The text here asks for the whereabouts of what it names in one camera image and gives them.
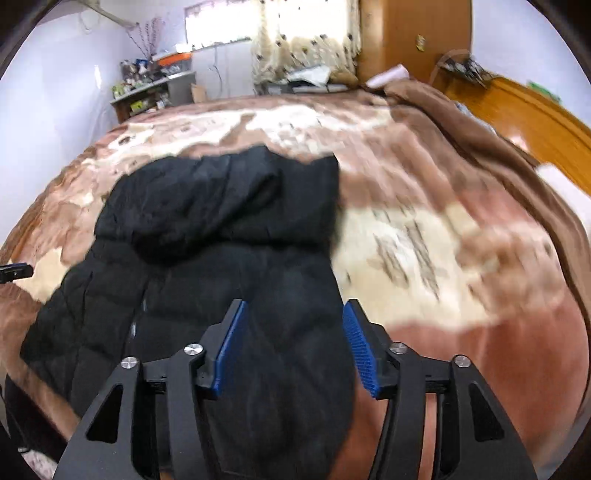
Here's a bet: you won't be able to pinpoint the group of bottles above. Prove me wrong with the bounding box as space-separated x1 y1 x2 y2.
112 56 156 99

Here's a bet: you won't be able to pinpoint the pile of papers and clothes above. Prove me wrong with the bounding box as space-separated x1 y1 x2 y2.
253 65 348 96

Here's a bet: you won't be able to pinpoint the orange lidded box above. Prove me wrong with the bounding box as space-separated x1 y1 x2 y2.
152 45 194 75

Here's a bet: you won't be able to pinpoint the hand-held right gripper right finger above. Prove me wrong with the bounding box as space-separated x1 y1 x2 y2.
342 298 539 480

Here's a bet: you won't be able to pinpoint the green box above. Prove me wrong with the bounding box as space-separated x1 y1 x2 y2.
527 80 564 104

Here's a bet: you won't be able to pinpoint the wooden headboard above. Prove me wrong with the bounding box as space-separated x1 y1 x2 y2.
428 75 591 197

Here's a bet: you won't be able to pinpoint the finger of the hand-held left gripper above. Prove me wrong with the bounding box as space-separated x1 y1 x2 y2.
0 262 34 284

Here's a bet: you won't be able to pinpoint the window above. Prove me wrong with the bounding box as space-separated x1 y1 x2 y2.
184 0 260 50

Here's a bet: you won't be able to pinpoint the flat white pillow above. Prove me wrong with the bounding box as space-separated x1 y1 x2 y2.
534 163 591 206

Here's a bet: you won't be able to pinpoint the plain brown blanket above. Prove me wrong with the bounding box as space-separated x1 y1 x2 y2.
382 78 591 335

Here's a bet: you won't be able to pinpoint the brown plush toy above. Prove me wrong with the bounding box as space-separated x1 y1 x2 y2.
329 69 360 89

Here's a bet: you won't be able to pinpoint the dried flower branches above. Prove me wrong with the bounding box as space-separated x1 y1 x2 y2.
126 17 165 64

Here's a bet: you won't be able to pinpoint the power strip with plugs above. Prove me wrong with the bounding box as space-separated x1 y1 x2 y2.
436 52 493 89

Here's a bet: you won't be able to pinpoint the printed plush blanket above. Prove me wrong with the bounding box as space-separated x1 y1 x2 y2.
0 89 588 480

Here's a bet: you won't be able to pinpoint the black puffer jacket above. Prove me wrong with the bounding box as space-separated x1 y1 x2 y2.
20 144 357 480

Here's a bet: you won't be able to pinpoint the rolled white pillow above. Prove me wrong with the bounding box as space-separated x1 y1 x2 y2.
366 64 410 89

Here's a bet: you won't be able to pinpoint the air conditioner pipe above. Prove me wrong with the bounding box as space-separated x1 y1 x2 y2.
75 0 140 28

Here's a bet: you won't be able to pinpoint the patterned curtain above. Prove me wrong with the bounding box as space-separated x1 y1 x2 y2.
250 0 363 87

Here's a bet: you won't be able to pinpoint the wooden wardrobe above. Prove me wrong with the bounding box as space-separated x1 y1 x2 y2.
357 0 475 92

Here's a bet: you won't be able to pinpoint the person's dark clothing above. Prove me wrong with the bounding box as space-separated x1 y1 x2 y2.
0 373 63 464

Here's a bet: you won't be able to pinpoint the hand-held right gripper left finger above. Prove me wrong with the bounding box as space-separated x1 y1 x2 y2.
52 298 250 480

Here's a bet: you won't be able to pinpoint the grey desk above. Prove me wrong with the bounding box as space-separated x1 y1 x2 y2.
109 70 198 124

